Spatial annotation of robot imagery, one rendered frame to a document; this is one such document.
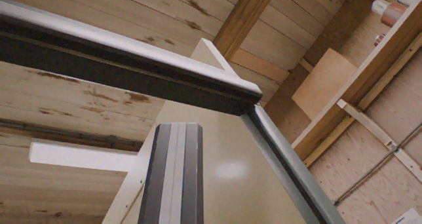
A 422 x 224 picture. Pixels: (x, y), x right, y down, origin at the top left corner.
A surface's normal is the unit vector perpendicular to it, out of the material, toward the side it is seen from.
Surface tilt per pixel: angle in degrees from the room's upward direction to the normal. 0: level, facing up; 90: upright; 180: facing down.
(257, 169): 90
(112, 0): 179
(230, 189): 90
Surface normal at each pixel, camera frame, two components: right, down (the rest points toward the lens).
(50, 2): 0.36, 0.62
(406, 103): -0.79, -0.19
